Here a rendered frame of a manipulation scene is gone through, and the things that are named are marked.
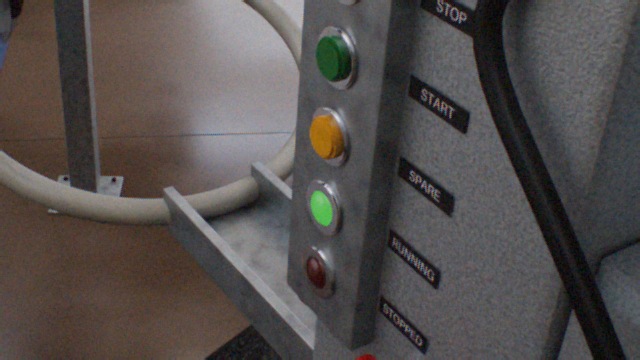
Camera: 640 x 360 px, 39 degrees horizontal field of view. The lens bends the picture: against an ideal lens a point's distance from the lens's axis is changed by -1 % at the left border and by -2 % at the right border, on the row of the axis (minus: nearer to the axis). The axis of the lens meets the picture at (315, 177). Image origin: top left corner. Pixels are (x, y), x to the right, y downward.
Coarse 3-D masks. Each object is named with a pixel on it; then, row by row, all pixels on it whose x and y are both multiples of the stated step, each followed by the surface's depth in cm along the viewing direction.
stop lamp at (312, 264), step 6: (312, 258) 59; (306, 264) 60; (312, 264) 59; (318, 264) 59; (306, 270) 60; (312, 270) 59; (318, 270) 58; (312, 276) 59; (318, 276) 59; (324, 276) 58; (312, 282) 59; (318, 282) 59; (324, 282) 59; (318, 288) 59
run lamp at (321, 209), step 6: (318, 192) 56; (312, 198) 57; (318, 198) 56; (324, 198) 56; (312, 204) 57; (318, 204) 56; (324, 204) 56; (312, 210) 57; (318, 210) 56; (324, 210) 56; (330, 210) 56; (318, 216) 56; (324, 216) 56; (330, 216) 56; (324, 222) 56
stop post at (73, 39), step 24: (72, 0) 240; (72, 24) 244; (72, 48) 248; (72, 72) 252; (72, 96) 256; (72, 120) 260; (96, 120) 269; (72, 144) 264; (96, 144) 271; (72, 168) 269; (96, 168) 272; (96, 192) 274
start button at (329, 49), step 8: (320, 40) 51; (328, 40) 50; (336, 40) 50; (320, 48) 51; (328, 48) 50; (336, 48) 50; (344, 48) 50; (320, 56) 51; (328, 56) 50; (336, 56) 50; (344, 56) 50; (320, 64) 51; (328, 64) 51; (336, 64) 50; (344, 64) 50; (328, 72) 51; (336, 72) 50; (344, 72) 50; (328, 80) 52; (336, 80) 51
